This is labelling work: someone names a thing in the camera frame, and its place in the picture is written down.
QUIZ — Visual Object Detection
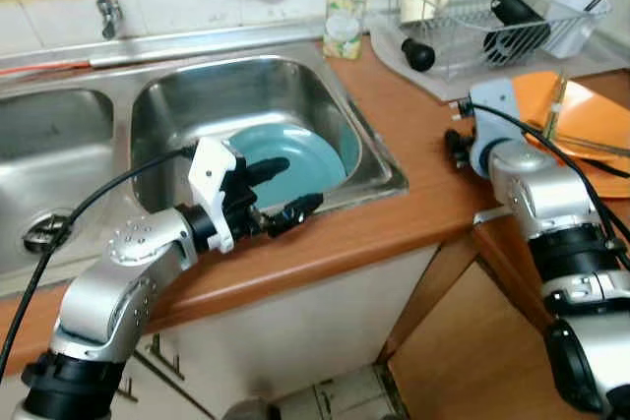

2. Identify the stainless steel double sink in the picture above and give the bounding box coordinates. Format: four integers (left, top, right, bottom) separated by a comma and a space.
0, 27, 410, 293

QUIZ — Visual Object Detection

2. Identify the sink drain strainer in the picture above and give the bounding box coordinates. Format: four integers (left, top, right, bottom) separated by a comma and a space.
22, 211, 72, 254

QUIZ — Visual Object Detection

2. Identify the black bottle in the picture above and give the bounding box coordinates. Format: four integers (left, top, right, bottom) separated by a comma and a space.
482, 0, 552, 65

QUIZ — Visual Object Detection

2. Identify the dark cabinet handle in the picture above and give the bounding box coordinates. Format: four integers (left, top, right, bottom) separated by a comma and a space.
146, 331, 188, 382

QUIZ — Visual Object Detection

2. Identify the teal plate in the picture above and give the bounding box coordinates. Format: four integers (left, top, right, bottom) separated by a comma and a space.
228, 125, 347, 212

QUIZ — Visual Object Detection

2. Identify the wooden chopstick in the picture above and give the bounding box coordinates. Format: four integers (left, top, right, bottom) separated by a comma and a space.
547, 71, 570, 141
541, 76, 564, 144

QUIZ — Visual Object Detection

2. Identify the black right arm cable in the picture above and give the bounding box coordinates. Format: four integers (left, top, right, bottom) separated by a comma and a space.
463, 100, 630, 269

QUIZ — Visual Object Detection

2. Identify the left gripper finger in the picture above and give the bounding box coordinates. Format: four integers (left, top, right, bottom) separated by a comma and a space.
246, 156, 291, 187
266, 194, 325, 237

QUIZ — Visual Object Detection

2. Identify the small black knob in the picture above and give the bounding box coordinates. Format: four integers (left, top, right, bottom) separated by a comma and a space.
402, 38, 437, 73

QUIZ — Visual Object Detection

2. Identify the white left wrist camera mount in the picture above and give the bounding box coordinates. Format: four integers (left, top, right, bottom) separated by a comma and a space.
187, 138, 240, 255

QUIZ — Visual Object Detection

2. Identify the wire dish rack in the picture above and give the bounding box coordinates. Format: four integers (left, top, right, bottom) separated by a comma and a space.
384, 0, 613, 83

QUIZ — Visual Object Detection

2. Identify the floral soap pump bottle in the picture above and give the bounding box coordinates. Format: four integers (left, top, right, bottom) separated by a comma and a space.
323, 0, 370, 61

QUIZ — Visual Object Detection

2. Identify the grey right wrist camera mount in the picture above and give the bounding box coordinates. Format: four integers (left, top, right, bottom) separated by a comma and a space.
467, 79, 552, 177

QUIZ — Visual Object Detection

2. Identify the ornate silver fork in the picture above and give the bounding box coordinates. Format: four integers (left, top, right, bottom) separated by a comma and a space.
527, 130, 630, 160

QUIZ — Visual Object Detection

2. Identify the orange plate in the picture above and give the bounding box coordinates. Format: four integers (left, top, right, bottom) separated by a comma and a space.
510, 71, 630, 201

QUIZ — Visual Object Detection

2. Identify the white cabinet door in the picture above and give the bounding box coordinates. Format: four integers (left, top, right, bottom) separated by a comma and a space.
128, 243, 464, 420

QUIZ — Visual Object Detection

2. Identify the grey drain tray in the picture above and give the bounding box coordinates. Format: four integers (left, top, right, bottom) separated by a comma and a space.
369, 27, 630, 104

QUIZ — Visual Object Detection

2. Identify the white utensil holder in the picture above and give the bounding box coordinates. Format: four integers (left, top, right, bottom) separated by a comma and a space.
543, 0, 611, 59

